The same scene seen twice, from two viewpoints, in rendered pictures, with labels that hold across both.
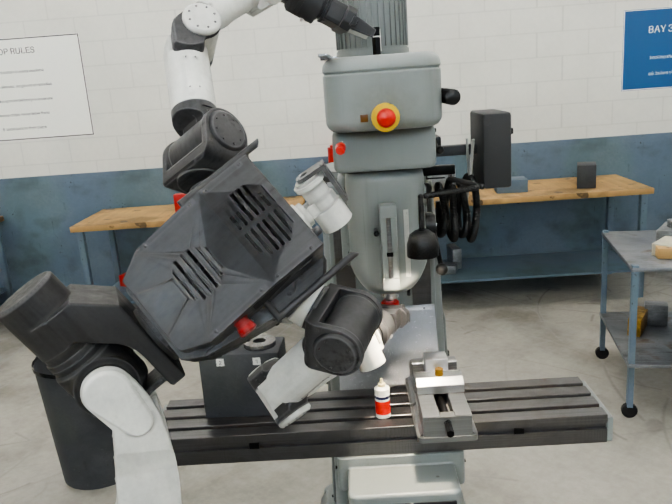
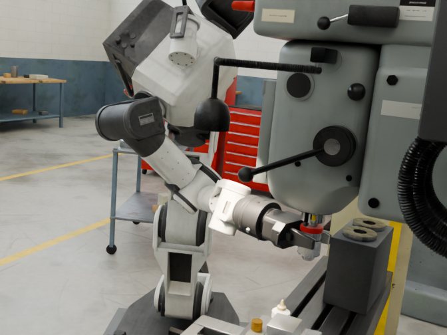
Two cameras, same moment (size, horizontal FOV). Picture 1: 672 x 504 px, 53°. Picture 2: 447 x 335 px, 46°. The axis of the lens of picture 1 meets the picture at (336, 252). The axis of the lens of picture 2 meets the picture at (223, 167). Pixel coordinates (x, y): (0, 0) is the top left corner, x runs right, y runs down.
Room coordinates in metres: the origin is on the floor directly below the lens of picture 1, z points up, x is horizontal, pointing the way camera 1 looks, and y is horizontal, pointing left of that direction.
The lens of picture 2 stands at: (1.90, -1.15, 1.59)
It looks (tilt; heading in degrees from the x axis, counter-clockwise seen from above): 12 degrees down; 113
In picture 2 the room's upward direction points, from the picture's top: 5 degrees clockwise
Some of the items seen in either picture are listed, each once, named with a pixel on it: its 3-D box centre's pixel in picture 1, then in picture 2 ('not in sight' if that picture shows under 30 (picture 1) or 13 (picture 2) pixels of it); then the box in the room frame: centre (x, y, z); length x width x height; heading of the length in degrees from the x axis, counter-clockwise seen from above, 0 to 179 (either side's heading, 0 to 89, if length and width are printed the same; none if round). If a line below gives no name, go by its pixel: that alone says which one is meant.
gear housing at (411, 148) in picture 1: (381, 143); (361, 16); (1.72, -0.14, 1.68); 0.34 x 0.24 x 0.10; 178
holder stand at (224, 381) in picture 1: (245, 374); (359, 260); (1.73, 0.28, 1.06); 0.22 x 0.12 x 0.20; 85
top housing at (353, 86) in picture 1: (378, 91); not in sight; (1.69, -0.13, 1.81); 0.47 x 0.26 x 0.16; 178
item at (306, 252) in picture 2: not in sight; (309, 241); (1.68, -0.13, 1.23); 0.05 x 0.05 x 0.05
